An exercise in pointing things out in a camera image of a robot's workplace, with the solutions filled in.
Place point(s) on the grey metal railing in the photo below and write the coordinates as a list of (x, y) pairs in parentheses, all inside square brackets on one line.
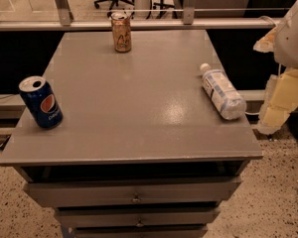
[(81, 15)]

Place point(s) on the grey drawer cabinet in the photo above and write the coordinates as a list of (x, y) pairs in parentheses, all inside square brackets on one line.
[(141, 151)]

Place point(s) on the gold soda can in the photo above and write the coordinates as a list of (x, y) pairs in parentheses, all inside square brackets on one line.
[(121, 32)]

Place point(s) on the clear plastic water bottle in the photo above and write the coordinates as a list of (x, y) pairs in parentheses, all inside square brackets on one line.
[(228, 102)]

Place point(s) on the blue pepsi can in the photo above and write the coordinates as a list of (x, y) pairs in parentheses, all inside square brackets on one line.
[(39, 98)]

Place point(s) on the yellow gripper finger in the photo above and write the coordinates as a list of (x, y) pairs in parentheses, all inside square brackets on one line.
[(280, 100), (266, 43)]

